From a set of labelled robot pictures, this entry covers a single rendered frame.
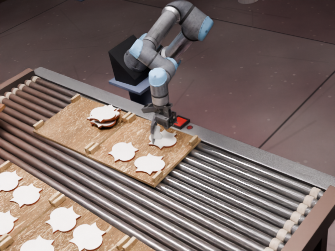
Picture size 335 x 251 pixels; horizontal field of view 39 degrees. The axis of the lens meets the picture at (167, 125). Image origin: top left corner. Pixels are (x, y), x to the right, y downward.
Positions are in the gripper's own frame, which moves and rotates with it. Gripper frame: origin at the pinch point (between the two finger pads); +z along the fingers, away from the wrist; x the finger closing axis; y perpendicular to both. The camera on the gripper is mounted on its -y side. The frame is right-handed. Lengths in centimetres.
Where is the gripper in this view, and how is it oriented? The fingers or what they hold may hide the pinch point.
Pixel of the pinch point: (162, 134)
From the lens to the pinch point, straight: 219.6
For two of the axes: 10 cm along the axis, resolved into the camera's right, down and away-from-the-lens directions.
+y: 7.9, 3.2, -5.2
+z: 1.0, 7.7, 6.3
